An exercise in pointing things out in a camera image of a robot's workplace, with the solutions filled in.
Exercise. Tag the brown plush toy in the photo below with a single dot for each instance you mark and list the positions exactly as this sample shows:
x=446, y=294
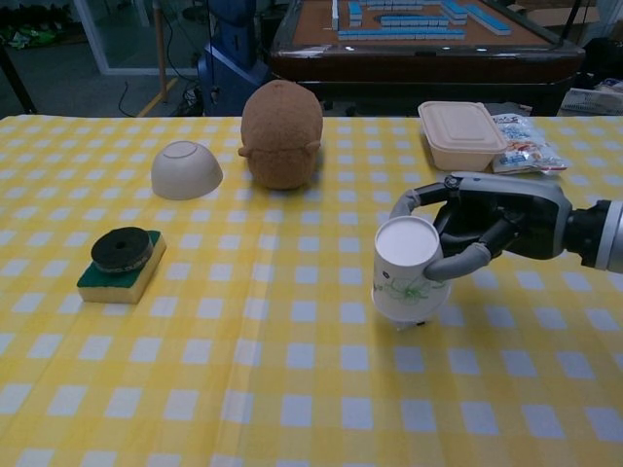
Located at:
x=282, y=136

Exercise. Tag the beige lidded food container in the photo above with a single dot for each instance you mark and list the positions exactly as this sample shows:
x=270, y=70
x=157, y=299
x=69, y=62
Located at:
x=460, y=133

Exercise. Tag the blue machine base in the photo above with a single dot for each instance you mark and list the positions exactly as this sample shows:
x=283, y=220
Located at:
x=233, y=63

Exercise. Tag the white paper cup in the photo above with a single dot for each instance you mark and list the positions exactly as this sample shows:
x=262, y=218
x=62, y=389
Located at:
x=406, y=262

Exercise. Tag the black tape roll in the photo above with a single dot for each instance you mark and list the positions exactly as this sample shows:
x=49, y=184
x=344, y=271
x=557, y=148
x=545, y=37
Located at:
x=121, y=250

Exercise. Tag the green yellow sponge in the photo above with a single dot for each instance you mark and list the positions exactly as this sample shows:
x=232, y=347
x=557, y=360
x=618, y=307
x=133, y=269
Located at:
x=117, y=287

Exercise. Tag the dark wooden mahjong table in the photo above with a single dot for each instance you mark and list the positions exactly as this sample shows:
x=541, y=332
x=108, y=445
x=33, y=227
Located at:
x=428, y=68

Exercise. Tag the blue white mahjong tile row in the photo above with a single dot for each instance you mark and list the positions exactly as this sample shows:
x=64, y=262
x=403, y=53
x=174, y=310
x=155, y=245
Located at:
x=482, y=17
x=399, y=34
x=335, y=14

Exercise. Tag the white blue snack bag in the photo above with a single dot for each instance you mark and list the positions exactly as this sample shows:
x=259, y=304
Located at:
x=528, y=148

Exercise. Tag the beige upturned bowl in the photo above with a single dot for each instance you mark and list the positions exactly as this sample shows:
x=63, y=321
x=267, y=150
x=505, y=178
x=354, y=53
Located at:
x=185, y=172

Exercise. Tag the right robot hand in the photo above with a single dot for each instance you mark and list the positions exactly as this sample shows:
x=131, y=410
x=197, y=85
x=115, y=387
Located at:
x=525, y=214

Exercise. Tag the yellow checkered tablecloth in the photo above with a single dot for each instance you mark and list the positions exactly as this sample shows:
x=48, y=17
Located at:
x=243, y=365

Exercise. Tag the white plastic basket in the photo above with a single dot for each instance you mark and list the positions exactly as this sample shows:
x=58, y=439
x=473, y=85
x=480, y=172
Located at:
x=591, y=102

